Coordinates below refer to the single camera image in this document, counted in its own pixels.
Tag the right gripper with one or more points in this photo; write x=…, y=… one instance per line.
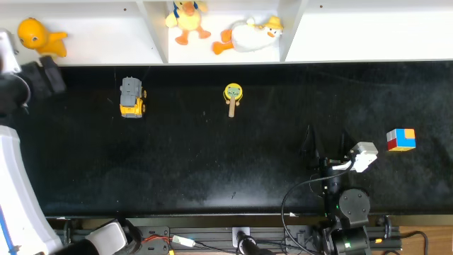
x=325, y=163

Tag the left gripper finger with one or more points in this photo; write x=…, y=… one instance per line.
x=53, y=74
x=34, y=81

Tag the yellow rubber duck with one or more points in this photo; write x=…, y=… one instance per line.
x=35, y=35

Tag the many-coloured puzzle cube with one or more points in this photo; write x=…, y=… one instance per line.
x=401, y=140

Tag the grey and yellow toy truck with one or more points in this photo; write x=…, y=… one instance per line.
x=131, y=99

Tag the yellow rattle drum toy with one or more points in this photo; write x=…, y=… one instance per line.
x=233, y=93

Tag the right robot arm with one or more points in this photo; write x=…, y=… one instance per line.
x=354, y=205

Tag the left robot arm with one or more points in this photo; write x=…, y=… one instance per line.
x=17, y=184

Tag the white shelf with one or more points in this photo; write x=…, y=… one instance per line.
x=354, y=39

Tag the white plush duck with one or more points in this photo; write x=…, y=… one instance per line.
x=249, y=37

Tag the yellow plush duck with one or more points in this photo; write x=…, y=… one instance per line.
x=189, y=21

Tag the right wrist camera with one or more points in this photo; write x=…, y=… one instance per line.
x=364, y=154

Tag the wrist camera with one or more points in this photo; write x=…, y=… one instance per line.
x=364, y=154
x=7, y=53

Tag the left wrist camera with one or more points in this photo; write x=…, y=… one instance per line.
x=7, y=53

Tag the mounting rail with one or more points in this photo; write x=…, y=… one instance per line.
x=212, y=237

